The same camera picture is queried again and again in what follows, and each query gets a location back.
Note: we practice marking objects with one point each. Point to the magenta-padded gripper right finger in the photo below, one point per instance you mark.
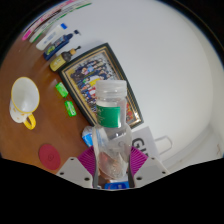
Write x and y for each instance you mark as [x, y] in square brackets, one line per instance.
[148, 168]

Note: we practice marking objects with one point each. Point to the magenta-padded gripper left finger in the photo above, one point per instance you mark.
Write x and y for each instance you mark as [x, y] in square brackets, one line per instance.
[75, 170]

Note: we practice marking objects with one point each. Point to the clear green-labelled plastic bottle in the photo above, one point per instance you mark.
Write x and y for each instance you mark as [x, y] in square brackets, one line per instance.
[110, 115]

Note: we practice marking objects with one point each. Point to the white printed paper gift bag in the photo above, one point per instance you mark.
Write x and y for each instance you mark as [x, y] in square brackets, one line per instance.
[143, 141]

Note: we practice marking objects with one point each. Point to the flat round red coaster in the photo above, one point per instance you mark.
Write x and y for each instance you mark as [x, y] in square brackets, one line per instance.
[49, 156]

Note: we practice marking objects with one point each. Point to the framed group photo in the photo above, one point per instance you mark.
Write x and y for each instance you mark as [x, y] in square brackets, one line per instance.
[85, 71]

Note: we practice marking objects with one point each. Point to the amber yellow-labelled pump bottle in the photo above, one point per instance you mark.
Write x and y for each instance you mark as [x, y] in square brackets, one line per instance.
[61, 60]

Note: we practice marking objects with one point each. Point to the dark blue pump bottle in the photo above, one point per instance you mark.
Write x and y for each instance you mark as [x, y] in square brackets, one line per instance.
[58, 45]

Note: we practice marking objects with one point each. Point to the white bottle with blue cap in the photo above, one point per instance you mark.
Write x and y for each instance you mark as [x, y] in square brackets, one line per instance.
[50, 37]

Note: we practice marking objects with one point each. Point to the white and green tube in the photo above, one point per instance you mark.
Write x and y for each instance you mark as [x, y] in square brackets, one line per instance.
[50, 24]

